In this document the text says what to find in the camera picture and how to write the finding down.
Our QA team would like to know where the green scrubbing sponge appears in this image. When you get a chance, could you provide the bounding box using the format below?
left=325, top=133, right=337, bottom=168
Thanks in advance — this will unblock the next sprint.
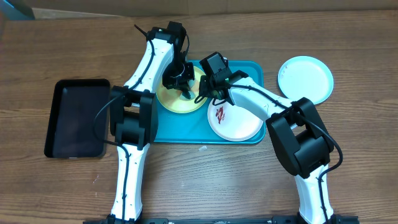
left=180, top=90, right=195, bottom=100

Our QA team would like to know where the teal plastic tray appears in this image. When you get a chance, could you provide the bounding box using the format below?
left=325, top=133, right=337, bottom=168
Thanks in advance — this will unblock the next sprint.
left=152, top=59, right=267, bottom=145

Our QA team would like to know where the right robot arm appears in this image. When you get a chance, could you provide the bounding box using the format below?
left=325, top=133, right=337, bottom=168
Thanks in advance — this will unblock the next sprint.
left=199, top=52, right=341, bottom=223

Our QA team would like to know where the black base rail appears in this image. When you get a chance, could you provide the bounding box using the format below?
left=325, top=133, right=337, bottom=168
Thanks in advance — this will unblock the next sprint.
left=83, top=214, right=361, bottom=224

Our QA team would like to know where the small white paper scrap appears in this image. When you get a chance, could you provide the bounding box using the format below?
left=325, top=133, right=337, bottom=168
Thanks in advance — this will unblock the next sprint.
left=199, top=146, right=208, bottom=151

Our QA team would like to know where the black rectangular tray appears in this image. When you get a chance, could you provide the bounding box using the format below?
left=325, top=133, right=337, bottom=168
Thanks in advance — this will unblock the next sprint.
left=44, top=79, right=110, bottom=159

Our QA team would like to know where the white plate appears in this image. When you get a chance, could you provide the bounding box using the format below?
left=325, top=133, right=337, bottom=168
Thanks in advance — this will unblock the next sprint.
left=207, top=102, right=263, bottom=142

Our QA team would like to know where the green rimmed plate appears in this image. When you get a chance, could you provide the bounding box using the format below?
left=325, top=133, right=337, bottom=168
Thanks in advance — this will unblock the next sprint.
left=156, top=66, right=207, bottom=113

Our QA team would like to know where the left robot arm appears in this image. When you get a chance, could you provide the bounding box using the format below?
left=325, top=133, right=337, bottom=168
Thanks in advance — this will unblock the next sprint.
left=106, top=21, right=195, bottom=223

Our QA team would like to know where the light blue plate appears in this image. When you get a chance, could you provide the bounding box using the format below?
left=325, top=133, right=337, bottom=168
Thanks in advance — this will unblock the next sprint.
left=277, top=56, right=334, bottom=105

